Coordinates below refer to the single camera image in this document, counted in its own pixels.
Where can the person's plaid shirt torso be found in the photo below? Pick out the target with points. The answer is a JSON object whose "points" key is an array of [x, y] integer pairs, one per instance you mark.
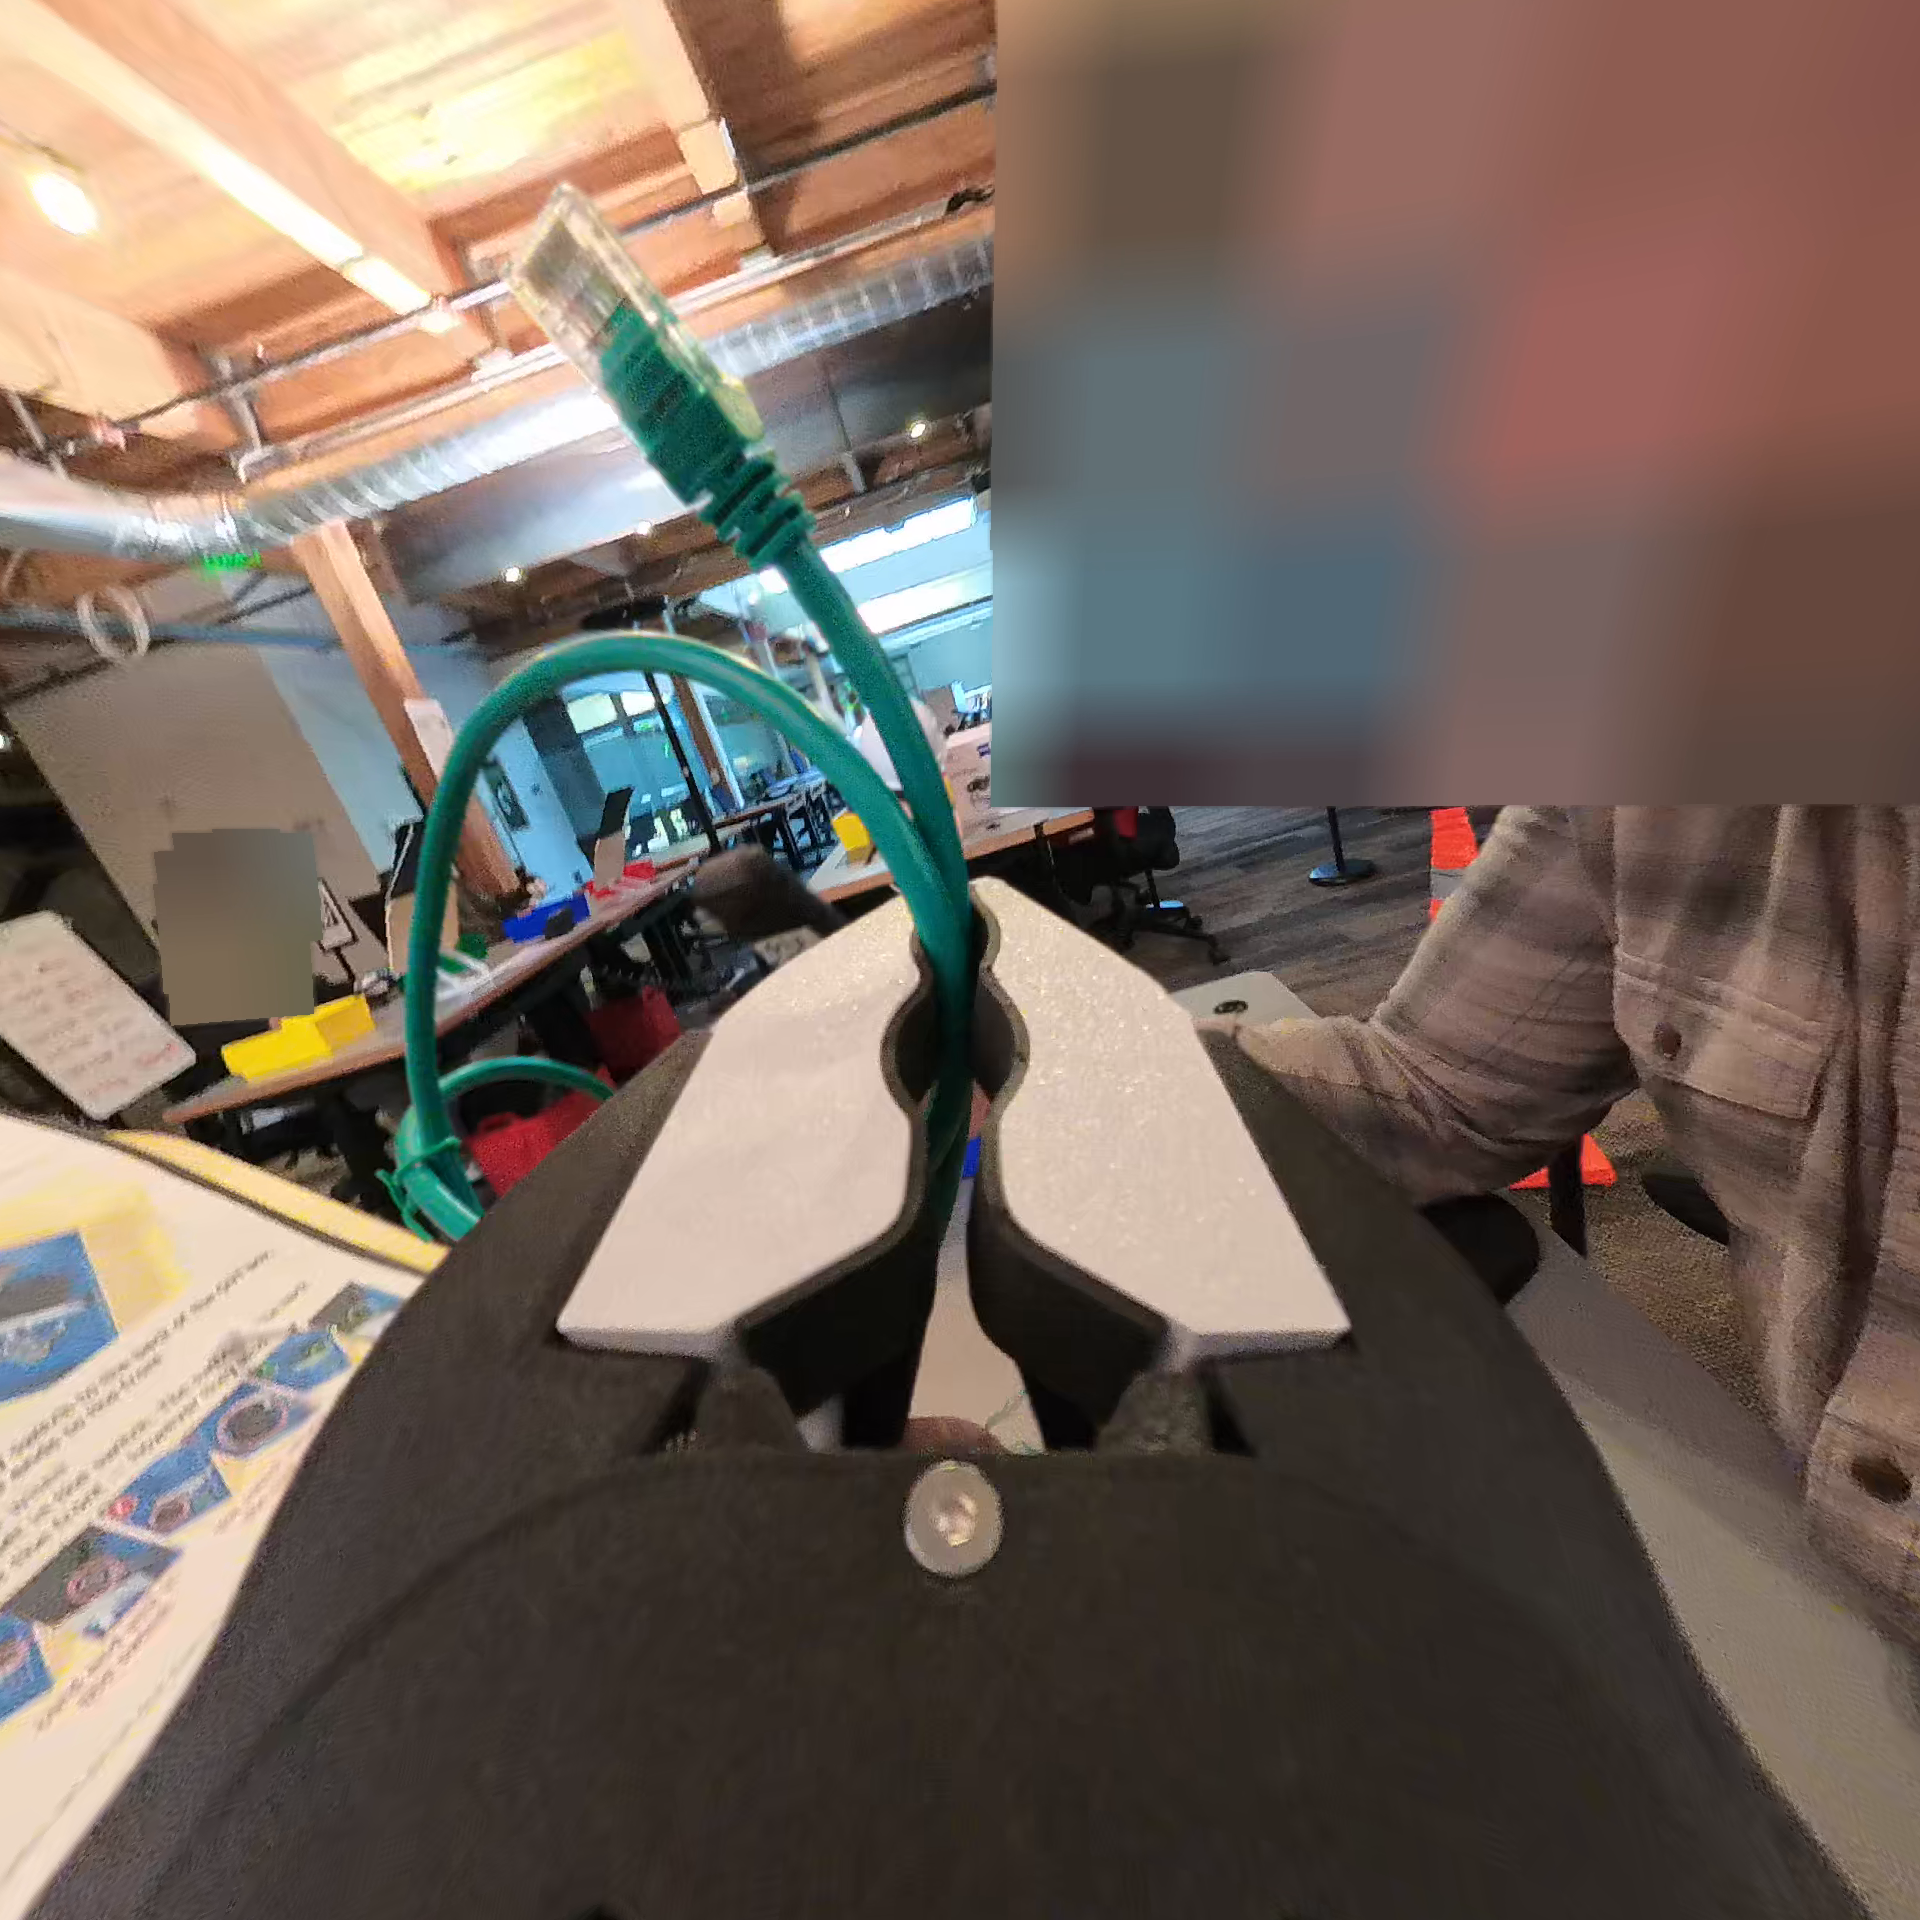
{"points": [[1799, 1051]]}

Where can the orange traffic cone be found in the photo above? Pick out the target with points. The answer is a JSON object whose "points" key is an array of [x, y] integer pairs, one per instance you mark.
{"points": [[1452, 863], [1575, 1166]]}

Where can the green twist tie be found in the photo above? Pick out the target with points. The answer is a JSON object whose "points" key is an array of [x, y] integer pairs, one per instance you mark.
{"points": [[418, 1164]]}

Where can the yellow plastic bin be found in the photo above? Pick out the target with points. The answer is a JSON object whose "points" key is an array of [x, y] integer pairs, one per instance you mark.
{"points": [[300, 1036]]}

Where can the black stanchion post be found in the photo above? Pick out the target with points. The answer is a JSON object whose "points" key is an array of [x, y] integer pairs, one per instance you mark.
{"points": [[1338, 848]]}

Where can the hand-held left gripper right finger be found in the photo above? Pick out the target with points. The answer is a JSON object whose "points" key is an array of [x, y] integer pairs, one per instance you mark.
{"points": [[1154, 1185]]}

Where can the handwritten white board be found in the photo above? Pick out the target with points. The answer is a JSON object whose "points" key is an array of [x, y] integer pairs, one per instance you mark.
{"points": [[81, 1022]]}

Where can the silver air duct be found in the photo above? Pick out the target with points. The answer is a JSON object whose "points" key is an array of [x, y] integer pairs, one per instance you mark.
{"points": [[449, 451]]}

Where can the instruction sheet on stand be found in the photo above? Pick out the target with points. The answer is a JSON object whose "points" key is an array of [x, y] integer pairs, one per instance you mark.
{"points": [[269, 1185]]}

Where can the red plastic bin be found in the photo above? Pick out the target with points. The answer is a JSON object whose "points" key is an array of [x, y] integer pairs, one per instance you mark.
{"points": [[523, 1140]]}

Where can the black chair armrest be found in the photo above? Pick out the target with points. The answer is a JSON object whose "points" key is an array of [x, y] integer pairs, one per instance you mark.
{"points": [[1478, 1245]]}

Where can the round ceiling lamp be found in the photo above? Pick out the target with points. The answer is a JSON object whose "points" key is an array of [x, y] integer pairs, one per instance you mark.
{"points": [[60, 201]]}

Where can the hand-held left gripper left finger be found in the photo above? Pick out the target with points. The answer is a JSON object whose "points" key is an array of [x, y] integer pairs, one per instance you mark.
{"points": [[751, 1185]]}

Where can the wooden post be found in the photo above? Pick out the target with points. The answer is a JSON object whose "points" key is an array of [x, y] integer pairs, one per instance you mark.
{"points": [[390, 705]]}

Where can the printed instruction sheet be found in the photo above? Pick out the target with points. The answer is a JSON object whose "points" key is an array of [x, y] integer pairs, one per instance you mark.
{"points": [[134, 1350]]}

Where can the person's right forearm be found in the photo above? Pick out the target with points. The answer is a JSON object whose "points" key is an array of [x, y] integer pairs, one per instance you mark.
{"points": [[1438, 1033]]}

